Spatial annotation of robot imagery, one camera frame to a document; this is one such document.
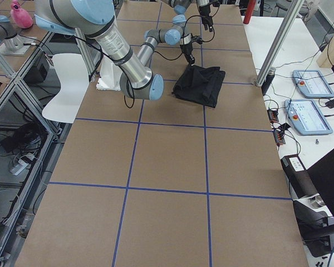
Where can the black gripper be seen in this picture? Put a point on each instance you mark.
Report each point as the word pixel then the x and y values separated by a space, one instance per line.
pixel 187 49
pixel 204 11

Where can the black printed t-shirt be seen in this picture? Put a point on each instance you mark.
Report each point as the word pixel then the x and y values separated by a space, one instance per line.
pixel 200 85

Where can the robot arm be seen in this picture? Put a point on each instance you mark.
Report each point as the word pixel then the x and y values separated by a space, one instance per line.
pixel 96 19
pixel 180 6

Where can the red bottle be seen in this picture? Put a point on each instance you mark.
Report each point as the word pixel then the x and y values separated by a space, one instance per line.
pixel 250 8

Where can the black thermos bottle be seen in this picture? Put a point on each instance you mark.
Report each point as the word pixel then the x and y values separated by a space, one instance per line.
pixel 267 82

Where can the far blue teach pendant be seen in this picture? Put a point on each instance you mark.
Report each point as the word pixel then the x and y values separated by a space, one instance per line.
pixel 312 84

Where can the blue teach pendant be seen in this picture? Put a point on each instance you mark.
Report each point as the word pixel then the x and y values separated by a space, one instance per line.
pixel 312 84
pixel 306 118

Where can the brown table mat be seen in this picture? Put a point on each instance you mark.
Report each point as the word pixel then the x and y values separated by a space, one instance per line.
pixel 169 182

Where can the near blue teach pendant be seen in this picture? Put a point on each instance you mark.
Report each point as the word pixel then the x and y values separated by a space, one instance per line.
pixel 306 118

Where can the pink plush toy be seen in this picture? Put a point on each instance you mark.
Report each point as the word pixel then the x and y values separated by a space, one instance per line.
pixel 20 16

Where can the black monitor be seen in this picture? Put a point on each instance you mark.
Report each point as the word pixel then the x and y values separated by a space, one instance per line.
pixel 322 176

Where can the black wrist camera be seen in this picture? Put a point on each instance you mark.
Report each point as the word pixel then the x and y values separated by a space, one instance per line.
pixel 196 39

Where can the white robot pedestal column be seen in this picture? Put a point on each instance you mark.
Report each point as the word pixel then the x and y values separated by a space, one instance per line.
pixel 109 76

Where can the aluminium frame post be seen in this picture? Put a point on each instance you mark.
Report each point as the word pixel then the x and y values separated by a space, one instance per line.
pixel 278 40

